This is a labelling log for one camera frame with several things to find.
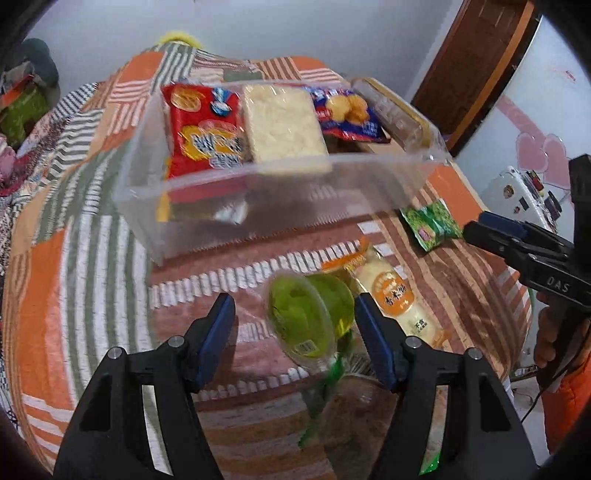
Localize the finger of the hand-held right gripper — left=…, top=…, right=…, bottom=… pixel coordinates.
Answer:
left=478, top=210, right=574, bottom=254
left=463, top=222, right=536, bottom=269

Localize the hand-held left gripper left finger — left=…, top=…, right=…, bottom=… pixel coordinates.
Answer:
left=53, top=292, right=237, bottom=480

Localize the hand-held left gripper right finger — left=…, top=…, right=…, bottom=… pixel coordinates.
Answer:
left=353, top=292, right=539, bottom=480

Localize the long rice cracker packet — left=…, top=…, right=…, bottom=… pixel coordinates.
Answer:
left=321, top=237, right=450, bottom=349

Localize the green jelly cup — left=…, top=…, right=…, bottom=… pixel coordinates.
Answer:
left=263, top=272, right=358, bottom=370

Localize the clear plastic container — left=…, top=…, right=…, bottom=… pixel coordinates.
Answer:
left=113, top=76, right=453, bottom=266

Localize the brown cake packet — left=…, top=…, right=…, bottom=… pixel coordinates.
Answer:
left=351, top=76, right=437, bottom=153

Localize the blue snack packet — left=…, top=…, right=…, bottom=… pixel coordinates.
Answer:
left=302, top=85, right=386, bottom=141

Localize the red snack packet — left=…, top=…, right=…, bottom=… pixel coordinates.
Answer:
left=157, top=83, right=250, bottom=222

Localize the white rice cracker packet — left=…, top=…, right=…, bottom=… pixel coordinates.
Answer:
left=242, top=84, right=332, bottom=175

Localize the person's right hand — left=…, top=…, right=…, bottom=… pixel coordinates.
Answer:
left=534, top=308, right=571, bottom=370

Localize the white device with stickers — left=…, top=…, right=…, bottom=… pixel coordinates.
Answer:
left=480, top=166, right=566, bottom=232

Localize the small green snack packet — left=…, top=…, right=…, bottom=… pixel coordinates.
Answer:
left=401, top=200, right=463, bottom=252

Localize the clear bag with green trim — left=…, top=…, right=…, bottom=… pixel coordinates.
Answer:
left=295, top=332, right=439, bottom=480

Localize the striped patchwork blanket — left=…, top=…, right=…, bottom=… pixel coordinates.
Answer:
left=0, top=44, right=532, bottom=480

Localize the brown wooden door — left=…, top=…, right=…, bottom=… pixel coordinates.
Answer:
left=411, top=0, right=541, bottom=158

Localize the green printed bag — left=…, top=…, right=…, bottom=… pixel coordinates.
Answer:
left=0, top=85, right=49, bottom=146

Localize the yellow curved object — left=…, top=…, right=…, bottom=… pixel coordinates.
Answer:
left=154, top=30, right=201, bottom=47

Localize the black cable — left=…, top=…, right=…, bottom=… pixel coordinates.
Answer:
left=519, top=383, right=548, bottom=423

